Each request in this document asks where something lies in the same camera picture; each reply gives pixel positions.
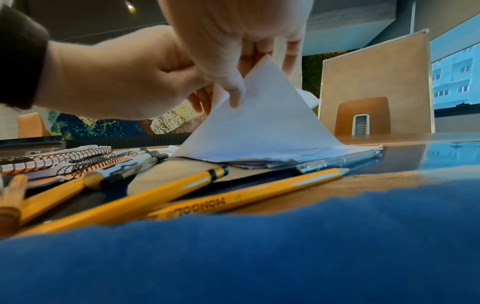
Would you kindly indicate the brown metal-framed board panel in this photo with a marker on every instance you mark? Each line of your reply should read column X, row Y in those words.
column 375, row 74

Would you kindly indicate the person's right hand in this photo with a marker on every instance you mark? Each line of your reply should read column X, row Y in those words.
column 232, row 29

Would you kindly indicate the bunch of yellow pencils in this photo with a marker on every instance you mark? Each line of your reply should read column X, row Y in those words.
column 131, row 204

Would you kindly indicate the grey clear pen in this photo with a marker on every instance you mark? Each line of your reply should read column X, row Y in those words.
column 337, row 161

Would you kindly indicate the silver ballpoint pens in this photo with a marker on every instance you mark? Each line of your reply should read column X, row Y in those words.
column 146, row 164

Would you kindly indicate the blue eraser block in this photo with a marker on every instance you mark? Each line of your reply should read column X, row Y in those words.
column 262, row 261

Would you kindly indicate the small ceiling spotlight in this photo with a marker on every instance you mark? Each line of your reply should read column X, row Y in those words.
column 129, row 6

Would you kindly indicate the person's left hand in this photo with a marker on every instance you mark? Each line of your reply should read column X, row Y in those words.
column 112, row 80

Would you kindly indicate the dark wooden box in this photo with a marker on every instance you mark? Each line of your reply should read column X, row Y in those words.
column 30, row 146

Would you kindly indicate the green foliage wall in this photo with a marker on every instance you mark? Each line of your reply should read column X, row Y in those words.
column 311, row 74

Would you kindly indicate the wooden table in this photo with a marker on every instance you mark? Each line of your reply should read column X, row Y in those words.
column 412, row 138

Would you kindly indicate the window with building view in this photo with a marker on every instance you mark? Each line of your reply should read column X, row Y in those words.
column 455, row 74

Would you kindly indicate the brown wooden chair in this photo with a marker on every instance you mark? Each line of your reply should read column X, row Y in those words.
column 345, row 118
column 32, row 126

